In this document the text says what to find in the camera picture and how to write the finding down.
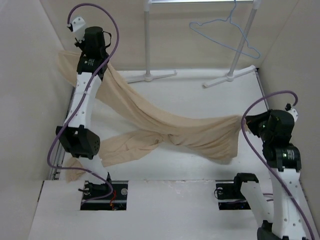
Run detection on beige trousers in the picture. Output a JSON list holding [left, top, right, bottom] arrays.
[[65, 64, 242, 182]]

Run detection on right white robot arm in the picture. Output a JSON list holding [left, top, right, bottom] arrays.
[[231, 108, 316, 240]]

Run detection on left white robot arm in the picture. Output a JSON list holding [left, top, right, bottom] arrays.
[[56, 26, 113, 200]]

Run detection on white clothes rack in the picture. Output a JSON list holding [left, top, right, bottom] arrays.
[[127, 0, 262, 88]]

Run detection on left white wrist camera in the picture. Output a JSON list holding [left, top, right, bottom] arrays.
[[67, 16, 86, 43]]

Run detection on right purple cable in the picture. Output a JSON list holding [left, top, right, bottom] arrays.
[[241, 90, 316, 240]]

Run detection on purple cable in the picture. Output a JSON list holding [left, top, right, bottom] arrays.
[[241, 90, 316, 240], [47, 2, 120, 203]]

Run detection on blue wire hanger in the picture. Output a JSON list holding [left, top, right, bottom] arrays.
[[189, 0, 261, 60]]

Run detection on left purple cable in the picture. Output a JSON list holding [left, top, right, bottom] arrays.
[[47, 2, 120, 203]]

